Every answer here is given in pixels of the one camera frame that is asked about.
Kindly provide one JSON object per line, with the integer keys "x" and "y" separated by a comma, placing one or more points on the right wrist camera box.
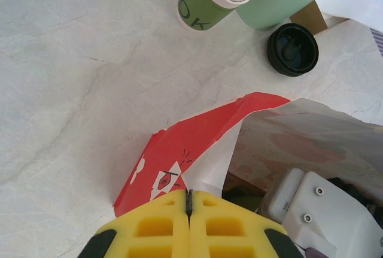
{"x": 323, "y": 210}

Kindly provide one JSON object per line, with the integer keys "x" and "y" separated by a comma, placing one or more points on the brown cardboard napkin box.
{"x": 308, "y": 18}

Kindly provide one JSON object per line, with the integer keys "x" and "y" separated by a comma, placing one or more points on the black plastic cup lid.
{"x": 293, "y": 50}

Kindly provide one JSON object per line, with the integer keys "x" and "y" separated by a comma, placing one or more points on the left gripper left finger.
{"x": 155, "y": 228}

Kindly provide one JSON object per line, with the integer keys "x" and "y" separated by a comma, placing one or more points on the stack of green paper cups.
{"x": 209, "y": 3}

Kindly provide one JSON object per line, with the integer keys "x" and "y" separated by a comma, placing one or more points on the mint green straw holder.
{"x": 275, "y": 3}

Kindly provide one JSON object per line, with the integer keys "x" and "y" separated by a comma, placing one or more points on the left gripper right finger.
{"x": 227, "y": 228}

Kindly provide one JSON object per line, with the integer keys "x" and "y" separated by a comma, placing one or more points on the white red paper gift bag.
{"x": 194, "y": 138}

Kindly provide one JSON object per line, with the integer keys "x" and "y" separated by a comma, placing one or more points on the brown cardboard cup carrier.
{"x": 239, "y": 181}

